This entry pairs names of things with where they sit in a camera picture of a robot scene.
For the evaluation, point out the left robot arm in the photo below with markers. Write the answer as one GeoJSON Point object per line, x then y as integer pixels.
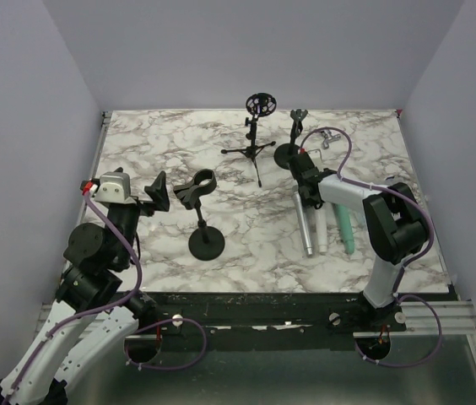
{"type": "Point", "coordinates": [87, 316]}

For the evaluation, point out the silver metal faucet part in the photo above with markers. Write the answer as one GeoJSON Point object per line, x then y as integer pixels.
{"type": "Point", "coordinates": [329, 137]}

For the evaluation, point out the black shock-mount tripod stand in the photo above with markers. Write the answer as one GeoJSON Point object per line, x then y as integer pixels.
{"type": "Point", "coordinates": [257, 105]}

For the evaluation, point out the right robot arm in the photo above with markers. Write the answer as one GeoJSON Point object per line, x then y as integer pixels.
{"type": "Point", "coordinates": [396, 227]}

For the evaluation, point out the clear plastic screw box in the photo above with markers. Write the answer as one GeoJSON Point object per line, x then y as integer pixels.
{"type": "Point", "coordinates": [390, 185]}

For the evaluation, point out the mint green microphone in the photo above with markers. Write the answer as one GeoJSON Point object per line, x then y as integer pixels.
{"type": "Point", "coordinates": [345, 228]}

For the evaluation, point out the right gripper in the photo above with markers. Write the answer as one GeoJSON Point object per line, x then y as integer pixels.
{"type": "Point", "coordinates": [311, 202]}

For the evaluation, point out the aluminium rail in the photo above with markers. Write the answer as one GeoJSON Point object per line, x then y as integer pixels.
{"type": "Point", "coordinates": [412, 319]}

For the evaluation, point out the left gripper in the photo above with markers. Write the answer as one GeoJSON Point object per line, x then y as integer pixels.
{"type": "Point", "coordinates": [158, 191]}

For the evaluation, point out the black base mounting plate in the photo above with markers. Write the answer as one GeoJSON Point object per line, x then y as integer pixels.
{"type": "Point", "coordinates": [336, 318]}

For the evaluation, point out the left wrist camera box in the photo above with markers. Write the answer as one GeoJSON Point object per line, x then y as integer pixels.
{"type": "Point", "coordinates": [110, 188]}

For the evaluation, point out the black round-base microphone stand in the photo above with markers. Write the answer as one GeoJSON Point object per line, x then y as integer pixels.
{"type": "Point", "coordinates": [286, 151]}

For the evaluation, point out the black left-corner microphone stand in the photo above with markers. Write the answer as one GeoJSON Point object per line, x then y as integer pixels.
{"type": "Point", "coordinates": [206, 243]}

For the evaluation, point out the grey silver microphone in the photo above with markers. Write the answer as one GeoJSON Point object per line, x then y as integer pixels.
{"type": "Point", "coordinates": [305, 232]}

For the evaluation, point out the white microphone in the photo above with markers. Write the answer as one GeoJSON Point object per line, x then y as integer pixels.
{"type": "Point", "coordinates": [321, 230]}

